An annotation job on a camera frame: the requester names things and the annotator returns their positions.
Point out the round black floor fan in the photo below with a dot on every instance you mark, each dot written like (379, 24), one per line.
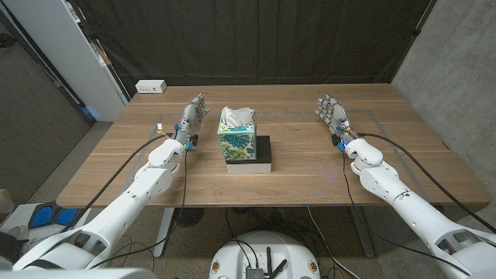
(188, 217)

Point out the white robot torso base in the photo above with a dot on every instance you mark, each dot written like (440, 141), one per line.
(232, 255)

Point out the blue right wrist connector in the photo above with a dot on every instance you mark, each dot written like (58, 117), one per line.
(341, 146)

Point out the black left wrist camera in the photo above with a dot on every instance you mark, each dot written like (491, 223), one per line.
(194, 140)

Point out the teal floral tissue box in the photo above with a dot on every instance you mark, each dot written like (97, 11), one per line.
(238, 143)

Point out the white tissue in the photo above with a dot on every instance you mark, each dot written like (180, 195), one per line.
(236, 116)

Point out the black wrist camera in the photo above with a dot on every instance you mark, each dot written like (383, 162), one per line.
(194, 140)
(335, 140)

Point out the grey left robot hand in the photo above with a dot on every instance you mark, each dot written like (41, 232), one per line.
(190, 120)

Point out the blue left wrist connector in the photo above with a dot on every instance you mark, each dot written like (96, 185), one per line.
(189, 146)

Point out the blue and black floor item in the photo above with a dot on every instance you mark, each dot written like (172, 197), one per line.
(42, 216)

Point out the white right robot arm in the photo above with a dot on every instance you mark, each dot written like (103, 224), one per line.
(410, 209)

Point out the black curtain backdrop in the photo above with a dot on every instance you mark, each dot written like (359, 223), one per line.
(252, 42)

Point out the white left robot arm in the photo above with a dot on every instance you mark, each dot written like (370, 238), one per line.
(116, 217)

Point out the black box with white base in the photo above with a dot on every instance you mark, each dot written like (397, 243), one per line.
(264, 155)

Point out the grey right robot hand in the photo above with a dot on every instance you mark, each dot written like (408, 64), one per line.
(337, 114)

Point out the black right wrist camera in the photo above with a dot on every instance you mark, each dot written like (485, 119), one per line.
(335, 140)

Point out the white table leg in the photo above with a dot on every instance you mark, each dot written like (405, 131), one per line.
(164, 228)

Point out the white power strip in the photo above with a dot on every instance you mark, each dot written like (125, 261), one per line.
(150, 86)

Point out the white cabinet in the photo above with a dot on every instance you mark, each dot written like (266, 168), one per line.
(66, 50)

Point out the grey table leg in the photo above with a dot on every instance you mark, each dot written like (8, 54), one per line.
(362, 232)

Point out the blue wrist connector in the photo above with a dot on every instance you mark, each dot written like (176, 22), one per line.
(341, 146)
(189, 146)

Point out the grey electronics box with antennas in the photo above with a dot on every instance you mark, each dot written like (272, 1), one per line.
(255, 273)

